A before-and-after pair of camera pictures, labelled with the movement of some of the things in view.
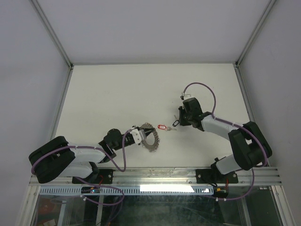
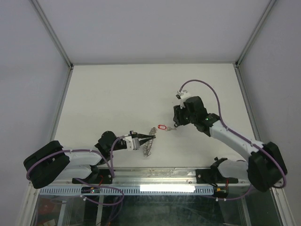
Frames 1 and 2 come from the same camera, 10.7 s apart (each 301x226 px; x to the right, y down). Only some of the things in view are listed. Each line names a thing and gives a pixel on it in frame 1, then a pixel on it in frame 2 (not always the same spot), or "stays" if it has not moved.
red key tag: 162,126 stays
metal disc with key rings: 153,147 -> 148,147
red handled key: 169,128 stays
